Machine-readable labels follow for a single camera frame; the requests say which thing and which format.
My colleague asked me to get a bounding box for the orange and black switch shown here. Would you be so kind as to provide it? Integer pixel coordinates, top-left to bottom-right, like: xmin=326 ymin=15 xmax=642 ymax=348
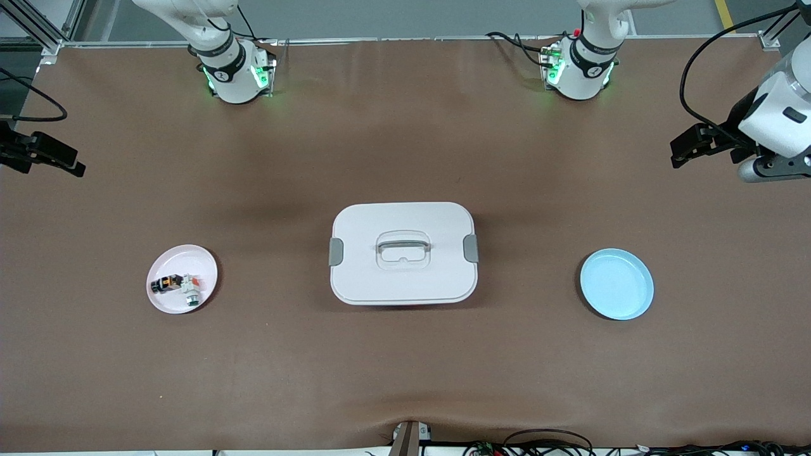
xmin=150 ymin=273 xmax=185 ymax=295

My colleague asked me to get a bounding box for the light blue plate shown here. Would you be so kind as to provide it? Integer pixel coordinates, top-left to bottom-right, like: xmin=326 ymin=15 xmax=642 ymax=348
xmin=580 ymin=248 xmax=655 ymax=321

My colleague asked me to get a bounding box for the pink plate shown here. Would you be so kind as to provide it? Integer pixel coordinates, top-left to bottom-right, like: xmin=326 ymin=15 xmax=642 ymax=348
xmin=146 ymin=244 xmax=219 ymax=315

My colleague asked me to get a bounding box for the white lidded storage box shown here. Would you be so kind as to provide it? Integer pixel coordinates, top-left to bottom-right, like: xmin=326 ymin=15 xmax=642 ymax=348
xmin=328 ymin=201 xmax=480 ymax=307

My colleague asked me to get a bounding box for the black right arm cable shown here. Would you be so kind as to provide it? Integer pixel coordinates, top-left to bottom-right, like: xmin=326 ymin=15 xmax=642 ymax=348
xmin=0 ymin=66 xmax=68 ymax=122

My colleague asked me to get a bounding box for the aluminium frame post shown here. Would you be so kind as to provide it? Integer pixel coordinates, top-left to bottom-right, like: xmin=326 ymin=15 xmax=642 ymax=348
xmin=759 ymin=0 xmax=811 ymax=51
xmin=0 ymin=0 xmax=87 ymax=59

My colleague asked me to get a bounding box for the white and green switch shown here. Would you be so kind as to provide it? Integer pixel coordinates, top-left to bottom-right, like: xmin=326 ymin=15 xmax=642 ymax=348
xmin=179 ymin=273 xmax=207 ymax=310

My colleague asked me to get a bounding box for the black left base cable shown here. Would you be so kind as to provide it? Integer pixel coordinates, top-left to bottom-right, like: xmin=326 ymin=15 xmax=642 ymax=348
xmin=485 ymin=30 xmax=562 ymax=68

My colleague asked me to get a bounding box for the black base cable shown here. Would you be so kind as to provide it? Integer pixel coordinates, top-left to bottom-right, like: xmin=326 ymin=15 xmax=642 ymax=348
xmin=233 ymin=5 xmax=274 ymax=45
xmin=485 ymin=30 xmax=562 ymax=68

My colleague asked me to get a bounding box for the black right base cable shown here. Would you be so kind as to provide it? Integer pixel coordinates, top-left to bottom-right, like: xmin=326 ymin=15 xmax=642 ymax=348
xmin=233 ymin=5 xmax=274 ymax=45

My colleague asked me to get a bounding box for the grey box lid handle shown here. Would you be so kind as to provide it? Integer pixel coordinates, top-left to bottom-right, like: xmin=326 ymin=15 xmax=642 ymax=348
xmin=376 ymin=231 xmax=432 ymax=253

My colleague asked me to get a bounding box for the aluminium table edge rail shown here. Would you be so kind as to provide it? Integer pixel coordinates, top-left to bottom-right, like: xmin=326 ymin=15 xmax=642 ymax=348
xmin=60 ymin=35 xmax=777 ymax=50

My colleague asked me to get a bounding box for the black cable bundle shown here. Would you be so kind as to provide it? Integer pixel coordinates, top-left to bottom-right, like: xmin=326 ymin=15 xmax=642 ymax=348
xmin=634 ymin=440 xmax=811 ymax=456

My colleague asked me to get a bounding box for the black cable loop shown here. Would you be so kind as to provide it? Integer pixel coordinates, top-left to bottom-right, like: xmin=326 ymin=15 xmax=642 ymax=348
xmin=463 ymin=428 xmax=597 ymax=456

